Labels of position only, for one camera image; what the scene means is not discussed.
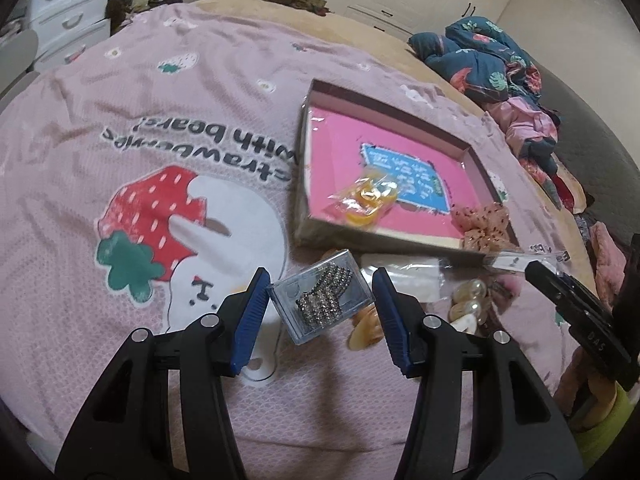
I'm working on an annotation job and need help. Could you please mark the clear box with rhinestone clip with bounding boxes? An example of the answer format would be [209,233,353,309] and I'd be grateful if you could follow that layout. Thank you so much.
[268,249,373,346]

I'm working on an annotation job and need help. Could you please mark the blue card in tray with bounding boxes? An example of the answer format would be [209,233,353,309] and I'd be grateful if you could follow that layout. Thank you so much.
[360,143,450,214]

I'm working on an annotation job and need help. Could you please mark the grey chair back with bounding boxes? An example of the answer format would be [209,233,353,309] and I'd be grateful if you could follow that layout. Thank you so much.
[0,29,39,113]

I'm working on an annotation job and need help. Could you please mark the cream hair claw clip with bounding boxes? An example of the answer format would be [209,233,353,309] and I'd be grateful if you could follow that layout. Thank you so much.
[450,313,478,335]

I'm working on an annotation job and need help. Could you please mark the tan bed sheet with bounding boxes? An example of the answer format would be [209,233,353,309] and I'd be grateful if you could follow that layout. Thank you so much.
[196,0,597,292]

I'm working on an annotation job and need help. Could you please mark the pink dotted scrunchie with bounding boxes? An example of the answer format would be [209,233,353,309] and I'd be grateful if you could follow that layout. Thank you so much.
[450,203,518,254]

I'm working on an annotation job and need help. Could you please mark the clear plastic packet white card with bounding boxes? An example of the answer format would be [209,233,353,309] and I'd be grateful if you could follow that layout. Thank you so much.
[360,254,450,304]

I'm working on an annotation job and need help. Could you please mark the white plastic drawer cabinet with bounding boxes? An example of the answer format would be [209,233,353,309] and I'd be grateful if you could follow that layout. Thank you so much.
[10,0,111,72]

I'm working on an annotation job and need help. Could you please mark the brown cardboard tray box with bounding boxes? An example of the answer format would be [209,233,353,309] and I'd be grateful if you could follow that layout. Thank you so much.
[294,79,502,255]

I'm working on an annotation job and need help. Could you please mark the dark floral quilt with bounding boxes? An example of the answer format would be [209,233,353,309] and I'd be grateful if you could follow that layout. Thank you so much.
[408,16,576,211]

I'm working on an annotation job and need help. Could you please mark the pearl hair clip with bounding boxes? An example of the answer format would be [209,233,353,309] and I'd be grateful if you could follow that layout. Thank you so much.
[448,278,488,324]

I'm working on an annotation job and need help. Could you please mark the grey sofa headboard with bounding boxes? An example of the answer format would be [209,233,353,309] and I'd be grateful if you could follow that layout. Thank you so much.
[538,66,639,245]

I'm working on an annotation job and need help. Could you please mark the pink strawberry bear blanket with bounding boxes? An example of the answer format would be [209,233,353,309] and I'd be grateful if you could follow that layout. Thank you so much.
[1,4,570,479]

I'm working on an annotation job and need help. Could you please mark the orange items in plastic bag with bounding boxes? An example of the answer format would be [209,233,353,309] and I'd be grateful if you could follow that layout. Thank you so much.
[326,167,400,228]

